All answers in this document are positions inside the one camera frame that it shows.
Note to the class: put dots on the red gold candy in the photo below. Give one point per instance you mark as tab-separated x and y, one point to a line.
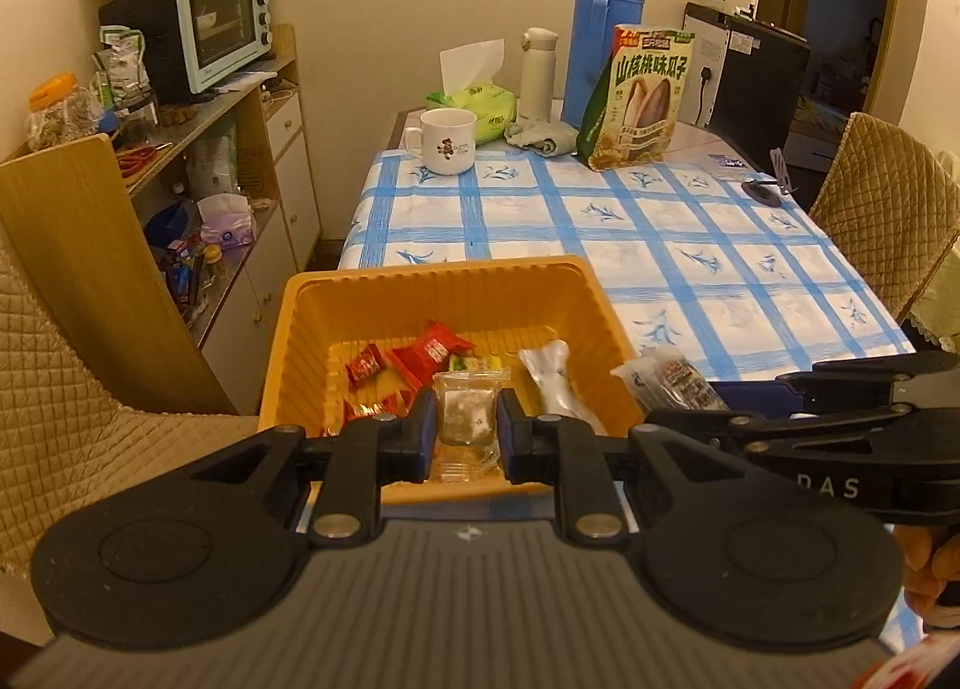
375	408

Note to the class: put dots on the light blue toaster oven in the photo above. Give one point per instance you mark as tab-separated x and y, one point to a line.
217	29

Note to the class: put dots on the plastic jar orange lid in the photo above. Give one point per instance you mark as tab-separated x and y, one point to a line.
60	119

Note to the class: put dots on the silver foil snack packet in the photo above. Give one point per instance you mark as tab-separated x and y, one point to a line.
555	381

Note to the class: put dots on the green sunflower seed bag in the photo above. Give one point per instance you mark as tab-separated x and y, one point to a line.
637	111

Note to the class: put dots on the black power plug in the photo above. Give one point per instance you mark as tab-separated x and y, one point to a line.
707	74

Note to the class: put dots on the red packet white print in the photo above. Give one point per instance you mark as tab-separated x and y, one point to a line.
431	351

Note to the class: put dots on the grey phone stand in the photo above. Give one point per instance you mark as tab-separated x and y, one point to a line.
761	190

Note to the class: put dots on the yellow plastic tray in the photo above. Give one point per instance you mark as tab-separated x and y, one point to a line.
450	299

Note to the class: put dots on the wooden shelf cabinet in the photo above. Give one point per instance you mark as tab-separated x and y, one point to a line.
67	224

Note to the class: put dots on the white mug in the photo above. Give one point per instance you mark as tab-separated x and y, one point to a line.
446	141

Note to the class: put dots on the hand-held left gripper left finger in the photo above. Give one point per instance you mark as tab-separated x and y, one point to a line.
426	434

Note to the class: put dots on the black cabinet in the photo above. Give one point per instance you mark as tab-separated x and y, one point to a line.
765	81

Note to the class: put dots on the white insulated flask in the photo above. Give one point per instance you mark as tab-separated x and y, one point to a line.
536	74

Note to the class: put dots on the blue thermos jug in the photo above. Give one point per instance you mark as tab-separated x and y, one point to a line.
607	36

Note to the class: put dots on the green candy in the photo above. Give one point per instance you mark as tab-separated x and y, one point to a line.
476	361

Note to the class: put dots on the blue checked tablecloth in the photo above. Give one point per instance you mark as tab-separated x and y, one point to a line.
675	246

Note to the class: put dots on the purple white bag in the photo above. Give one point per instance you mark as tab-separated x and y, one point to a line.
225	224

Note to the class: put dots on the green tissue pack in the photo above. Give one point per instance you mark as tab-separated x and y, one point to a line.
480	104

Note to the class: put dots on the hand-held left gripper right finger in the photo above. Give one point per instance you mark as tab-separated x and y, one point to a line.
510	438

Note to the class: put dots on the person's right hand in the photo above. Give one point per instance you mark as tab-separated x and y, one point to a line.
926	569

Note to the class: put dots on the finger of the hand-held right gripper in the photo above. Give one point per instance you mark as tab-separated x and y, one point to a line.
847	374
780	426

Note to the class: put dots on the grey snack packet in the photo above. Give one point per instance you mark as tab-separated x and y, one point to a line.
675	381

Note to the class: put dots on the green white packets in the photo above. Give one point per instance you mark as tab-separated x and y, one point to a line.
124	66

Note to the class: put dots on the small red candy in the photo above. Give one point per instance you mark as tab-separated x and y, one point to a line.
365	366

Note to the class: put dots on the grey cloth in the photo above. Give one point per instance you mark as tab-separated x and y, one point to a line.
544	137

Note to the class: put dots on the clear packet brown snack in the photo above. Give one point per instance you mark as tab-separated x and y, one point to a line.
465	419

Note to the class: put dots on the blue bowl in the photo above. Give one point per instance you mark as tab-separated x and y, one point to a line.
169	224

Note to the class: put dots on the quilted cover chair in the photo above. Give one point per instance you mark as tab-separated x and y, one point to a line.
877	209
75	396

